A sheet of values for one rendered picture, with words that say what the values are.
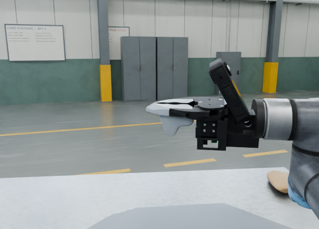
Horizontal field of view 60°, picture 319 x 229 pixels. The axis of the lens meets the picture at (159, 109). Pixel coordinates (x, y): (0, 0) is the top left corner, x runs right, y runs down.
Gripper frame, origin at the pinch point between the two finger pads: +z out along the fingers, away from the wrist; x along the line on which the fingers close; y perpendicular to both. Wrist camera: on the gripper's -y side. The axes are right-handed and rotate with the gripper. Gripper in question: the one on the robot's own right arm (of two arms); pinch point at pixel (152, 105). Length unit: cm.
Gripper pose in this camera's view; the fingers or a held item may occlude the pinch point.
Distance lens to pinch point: 52.9
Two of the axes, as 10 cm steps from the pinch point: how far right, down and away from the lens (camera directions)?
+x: 1.5, -3.2, 9.3
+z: -9.9, -0.2, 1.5
